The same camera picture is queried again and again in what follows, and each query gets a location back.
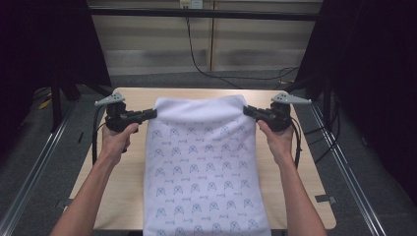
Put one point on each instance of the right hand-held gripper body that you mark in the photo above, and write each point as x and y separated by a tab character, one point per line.
280	118

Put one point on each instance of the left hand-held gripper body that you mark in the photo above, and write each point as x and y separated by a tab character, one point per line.
116	121

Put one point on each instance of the white patterned towel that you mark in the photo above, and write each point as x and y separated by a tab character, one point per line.
203	170

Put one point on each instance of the person's left hand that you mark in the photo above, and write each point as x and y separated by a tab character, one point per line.
114	144

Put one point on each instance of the person's right hand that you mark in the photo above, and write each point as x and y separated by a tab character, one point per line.
278	144

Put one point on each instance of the small black floor strip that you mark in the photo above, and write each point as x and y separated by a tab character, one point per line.
80	137

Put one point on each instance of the black metal stand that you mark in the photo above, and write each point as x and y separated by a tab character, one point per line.
56	108
327	111

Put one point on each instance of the yellow object on floor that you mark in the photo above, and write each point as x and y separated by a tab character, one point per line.
44	105

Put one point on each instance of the grey tape piece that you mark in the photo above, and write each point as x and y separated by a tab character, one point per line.
327	199
62	203

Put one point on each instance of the black curtain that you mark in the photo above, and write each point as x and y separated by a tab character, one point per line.
39	49
377	82

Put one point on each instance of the black horizontal bar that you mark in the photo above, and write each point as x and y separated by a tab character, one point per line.
196	13

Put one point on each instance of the metal floor rail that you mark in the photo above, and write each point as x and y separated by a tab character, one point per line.
347	170
36	164

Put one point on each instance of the white wall outlet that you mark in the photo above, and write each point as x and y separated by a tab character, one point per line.
191	4

